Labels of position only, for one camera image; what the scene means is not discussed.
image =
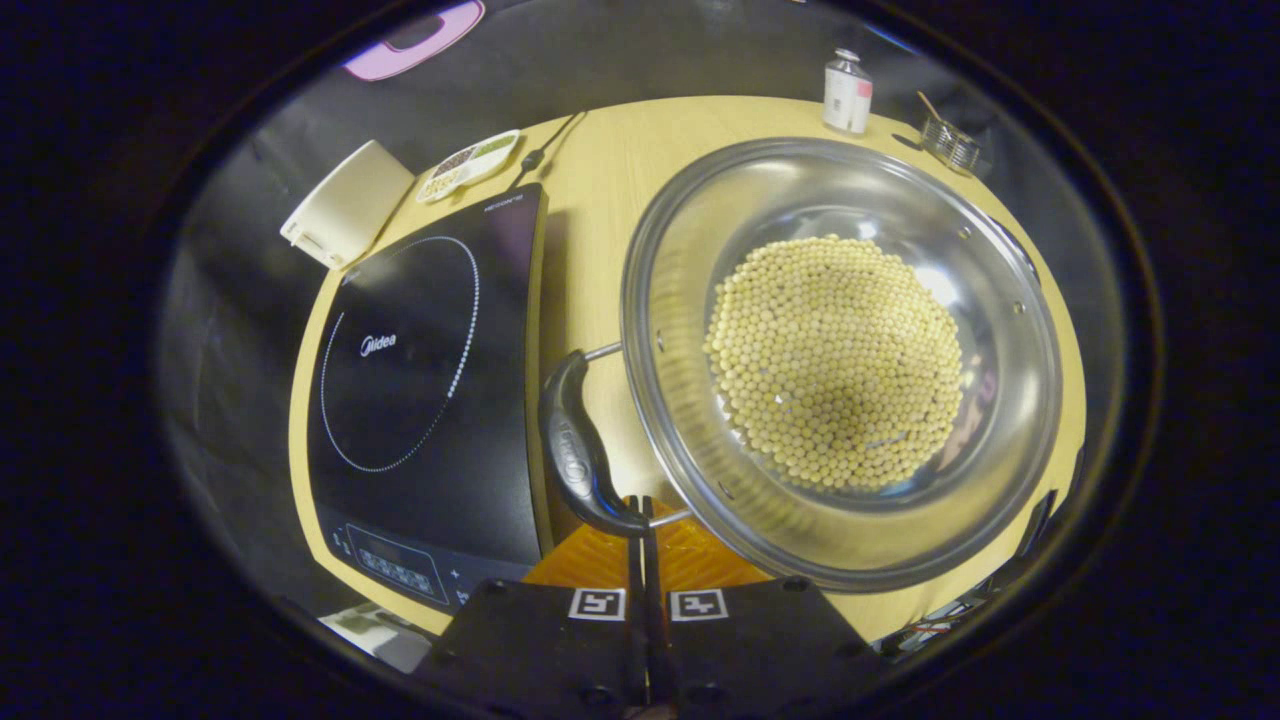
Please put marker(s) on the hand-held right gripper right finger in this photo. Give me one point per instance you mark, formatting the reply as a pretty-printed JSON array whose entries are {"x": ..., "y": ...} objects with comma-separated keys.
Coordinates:
[{"x": 770, "y": 640}]

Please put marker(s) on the black induction cooktop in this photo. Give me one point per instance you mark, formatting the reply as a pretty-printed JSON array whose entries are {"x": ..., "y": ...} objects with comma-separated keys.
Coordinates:
[{"x": 420, "y": 350}]

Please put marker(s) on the white toaster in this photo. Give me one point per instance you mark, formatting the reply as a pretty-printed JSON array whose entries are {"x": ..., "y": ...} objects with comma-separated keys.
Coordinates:
[{"x": 350, "y": 205}]

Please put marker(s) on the small black disc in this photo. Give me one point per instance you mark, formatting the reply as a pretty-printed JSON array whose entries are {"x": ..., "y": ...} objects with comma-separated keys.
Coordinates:
[{"x": 908, "y": 141}]

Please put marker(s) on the pile of yellow soybeans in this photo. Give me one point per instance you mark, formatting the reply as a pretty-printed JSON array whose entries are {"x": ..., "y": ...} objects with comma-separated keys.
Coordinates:
[{"x": 830, "y": 360}]

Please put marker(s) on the clear glass utensil holder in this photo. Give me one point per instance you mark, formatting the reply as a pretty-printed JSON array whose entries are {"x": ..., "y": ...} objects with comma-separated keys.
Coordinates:
[{"x": 952, "y": 145}]

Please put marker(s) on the wooden stick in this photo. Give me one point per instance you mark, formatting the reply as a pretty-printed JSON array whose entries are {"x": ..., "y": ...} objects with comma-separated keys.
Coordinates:
[{"x": 929, "y": 105}]

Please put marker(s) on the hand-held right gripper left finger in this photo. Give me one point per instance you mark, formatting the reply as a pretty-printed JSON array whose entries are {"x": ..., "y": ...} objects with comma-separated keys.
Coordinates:
[{"x": 530, "y": 640}]

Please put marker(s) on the white divided dish of grains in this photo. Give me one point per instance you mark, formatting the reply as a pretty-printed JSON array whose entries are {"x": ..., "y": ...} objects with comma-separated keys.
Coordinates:
[{"x": 470, "y": 165}]

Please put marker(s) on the white bottle with pink label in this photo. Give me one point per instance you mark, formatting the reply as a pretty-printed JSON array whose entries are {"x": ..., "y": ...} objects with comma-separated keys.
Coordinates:
[{"x": 847, "y": 95}]

